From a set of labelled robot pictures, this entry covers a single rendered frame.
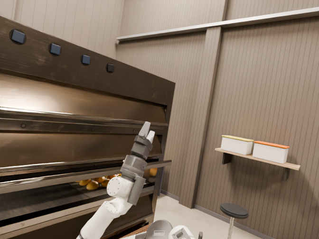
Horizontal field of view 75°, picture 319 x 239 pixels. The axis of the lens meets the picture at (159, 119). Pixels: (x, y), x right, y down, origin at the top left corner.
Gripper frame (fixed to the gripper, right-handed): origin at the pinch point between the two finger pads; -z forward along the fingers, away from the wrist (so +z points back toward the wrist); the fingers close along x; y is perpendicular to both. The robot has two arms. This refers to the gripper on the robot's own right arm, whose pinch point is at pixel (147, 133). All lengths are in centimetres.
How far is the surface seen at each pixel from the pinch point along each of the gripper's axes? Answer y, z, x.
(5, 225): 53, 58, -20
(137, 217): 13, 43, -102
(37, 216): 48, 53, -31
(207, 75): 18, -227, -287
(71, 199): 47, 43, -54
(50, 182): 39, 33, -13
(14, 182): 45, 37, -1
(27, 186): 42, 37, -6
